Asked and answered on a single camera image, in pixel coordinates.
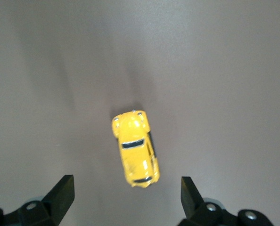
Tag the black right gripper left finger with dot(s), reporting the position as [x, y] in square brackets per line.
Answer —
[61, 197]

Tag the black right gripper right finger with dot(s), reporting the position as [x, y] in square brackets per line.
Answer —
[189, 199]

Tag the yellow beetle toy car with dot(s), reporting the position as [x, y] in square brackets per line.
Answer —
[135, 157]

